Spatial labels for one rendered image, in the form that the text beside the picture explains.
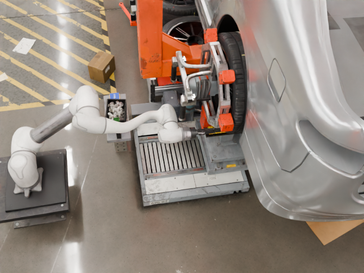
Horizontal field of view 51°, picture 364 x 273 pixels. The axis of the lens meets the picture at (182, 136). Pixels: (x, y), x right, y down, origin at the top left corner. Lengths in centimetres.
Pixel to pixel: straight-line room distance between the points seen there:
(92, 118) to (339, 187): 138
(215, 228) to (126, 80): 167
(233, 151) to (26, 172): 150
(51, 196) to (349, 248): 216
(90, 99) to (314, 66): 133
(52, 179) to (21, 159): 30
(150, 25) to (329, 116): 154
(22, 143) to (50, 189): 36
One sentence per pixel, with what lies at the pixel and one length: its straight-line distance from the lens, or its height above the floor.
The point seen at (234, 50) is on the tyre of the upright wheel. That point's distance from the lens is 234.
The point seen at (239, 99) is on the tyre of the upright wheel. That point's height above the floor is 102.
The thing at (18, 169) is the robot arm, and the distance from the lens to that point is 262.
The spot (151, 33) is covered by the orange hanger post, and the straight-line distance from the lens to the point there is 274.
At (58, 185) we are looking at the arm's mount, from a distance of 279.
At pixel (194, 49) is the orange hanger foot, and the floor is 68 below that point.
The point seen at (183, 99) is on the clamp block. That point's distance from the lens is 233.
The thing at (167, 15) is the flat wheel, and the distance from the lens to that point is 378.
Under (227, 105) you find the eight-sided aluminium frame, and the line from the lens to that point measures 233.
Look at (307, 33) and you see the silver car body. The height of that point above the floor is 171.
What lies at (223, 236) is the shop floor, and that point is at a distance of 293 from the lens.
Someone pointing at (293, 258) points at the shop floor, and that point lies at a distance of 300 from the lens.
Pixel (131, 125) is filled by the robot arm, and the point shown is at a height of 79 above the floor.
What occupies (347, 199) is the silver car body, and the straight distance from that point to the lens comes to 185.
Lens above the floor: 271
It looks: 54 degrees down
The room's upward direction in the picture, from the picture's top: 5 degrees clockwise
